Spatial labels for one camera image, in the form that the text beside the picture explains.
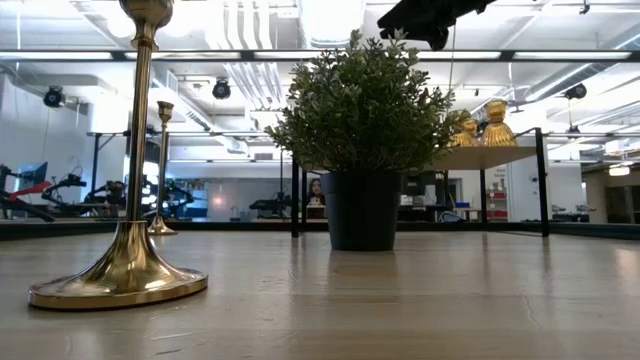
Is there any black table edge rail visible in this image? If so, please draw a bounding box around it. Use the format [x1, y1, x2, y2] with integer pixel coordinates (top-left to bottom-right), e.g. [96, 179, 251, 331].
[0, 219, 640, 242]

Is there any tall brass candlestick wide base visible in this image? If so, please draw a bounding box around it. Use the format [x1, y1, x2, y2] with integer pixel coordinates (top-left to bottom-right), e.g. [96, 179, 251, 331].
[28, 0, 209, 311]

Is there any red storage rack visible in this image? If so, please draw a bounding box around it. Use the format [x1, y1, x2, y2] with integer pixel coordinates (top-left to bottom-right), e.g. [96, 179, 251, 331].
[486, 188, 509, 222]

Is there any black ceiling spotlight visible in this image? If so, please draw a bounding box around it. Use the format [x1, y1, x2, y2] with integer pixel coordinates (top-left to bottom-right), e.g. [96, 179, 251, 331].
[211, 78, 232, 101]
[42, 85, 66, 109]
[564, 82, 589, 101]

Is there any wooden shelf with black frame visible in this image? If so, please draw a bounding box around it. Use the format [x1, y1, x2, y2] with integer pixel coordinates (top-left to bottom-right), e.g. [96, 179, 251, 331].
[291, 127, 551, 239]

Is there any person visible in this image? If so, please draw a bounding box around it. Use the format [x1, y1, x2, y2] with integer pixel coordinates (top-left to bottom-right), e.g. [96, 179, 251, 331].
[306, 177, 324, 207]

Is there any computer monitor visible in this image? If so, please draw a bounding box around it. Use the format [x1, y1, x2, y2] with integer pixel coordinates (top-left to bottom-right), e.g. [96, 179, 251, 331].
[18, 160, 49, 195]

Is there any black overhead frame bar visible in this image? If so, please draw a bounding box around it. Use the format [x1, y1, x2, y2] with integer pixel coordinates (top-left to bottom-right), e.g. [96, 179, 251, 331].
[0, 48, 640, 64]

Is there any thin brass candlestick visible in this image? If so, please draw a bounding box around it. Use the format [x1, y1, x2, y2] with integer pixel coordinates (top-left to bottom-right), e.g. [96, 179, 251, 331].
[147, 100, 179, 237]

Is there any dark plant pot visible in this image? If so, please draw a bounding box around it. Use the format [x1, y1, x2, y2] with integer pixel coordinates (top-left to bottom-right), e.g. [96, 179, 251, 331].
[319, 169, 404, 252]

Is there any green artificial plant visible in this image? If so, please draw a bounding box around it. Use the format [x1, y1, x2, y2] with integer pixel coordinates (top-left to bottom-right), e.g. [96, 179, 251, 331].
[264, 27, 464, 175]

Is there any amber ribbed glass candle holder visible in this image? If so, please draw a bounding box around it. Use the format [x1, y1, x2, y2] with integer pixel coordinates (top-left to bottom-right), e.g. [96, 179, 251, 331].
[446, 108, 482, 148]
[479, 98, 520, 148]

